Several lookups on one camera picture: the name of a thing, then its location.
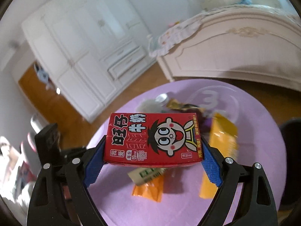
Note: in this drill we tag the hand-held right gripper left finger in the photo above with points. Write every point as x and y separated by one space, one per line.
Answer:
94 167

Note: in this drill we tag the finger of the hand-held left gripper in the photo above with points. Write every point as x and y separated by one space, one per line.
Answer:
73 151

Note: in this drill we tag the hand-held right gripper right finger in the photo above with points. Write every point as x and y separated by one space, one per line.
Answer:
211 167

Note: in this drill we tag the red milk carton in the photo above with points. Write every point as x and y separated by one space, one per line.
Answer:
152 139

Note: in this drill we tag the black trash bin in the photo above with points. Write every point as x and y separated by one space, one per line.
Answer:
291 157

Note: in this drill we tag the large orange snack packet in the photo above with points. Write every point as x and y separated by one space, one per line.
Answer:
222 134

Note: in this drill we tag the wooden door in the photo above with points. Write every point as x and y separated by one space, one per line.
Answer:
47 106

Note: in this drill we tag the white green snack packet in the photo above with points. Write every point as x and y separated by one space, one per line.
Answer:
145 175

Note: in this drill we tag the small orange snack packet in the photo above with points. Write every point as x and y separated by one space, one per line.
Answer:
148 190

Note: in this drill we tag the dark purple snack wrapper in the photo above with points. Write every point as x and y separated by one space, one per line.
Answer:
194 109

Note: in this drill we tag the hanging cloth item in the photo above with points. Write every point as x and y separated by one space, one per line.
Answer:
42 74

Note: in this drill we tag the yellow brown snack wrapper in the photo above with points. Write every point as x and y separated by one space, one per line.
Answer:
175 104

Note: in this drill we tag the silver can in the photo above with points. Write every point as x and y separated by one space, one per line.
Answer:
161 98

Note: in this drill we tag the white wardrobe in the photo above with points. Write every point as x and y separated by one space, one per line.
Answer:
82 40

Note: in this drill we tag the cream carved bed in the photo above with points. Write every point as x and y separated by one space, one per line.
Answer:
235 51

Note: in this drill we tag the blue plush toy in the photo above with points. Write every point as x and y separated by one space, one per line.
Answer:
245 1

